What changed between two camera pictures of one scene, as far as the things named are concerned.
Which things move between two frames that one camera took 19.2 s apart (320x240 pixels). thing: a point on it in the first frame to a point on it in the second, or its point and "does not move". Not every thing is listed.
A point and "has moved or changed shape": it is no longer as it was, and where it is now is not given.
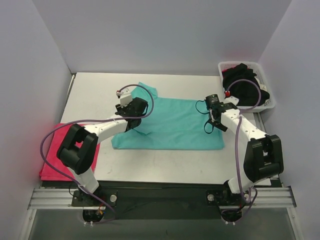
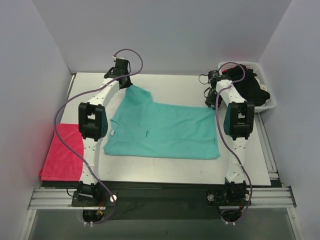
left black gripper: [139, 106] to [125, 81]
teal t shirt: [170, 124] has moved or changed shape
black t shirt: [246, 92] does not move
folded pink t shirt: [52, 168] does not move
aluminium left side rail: [70, 86] does not move
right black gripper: [214, 116] to [211, 100]
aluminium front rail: [61, 199] does not move
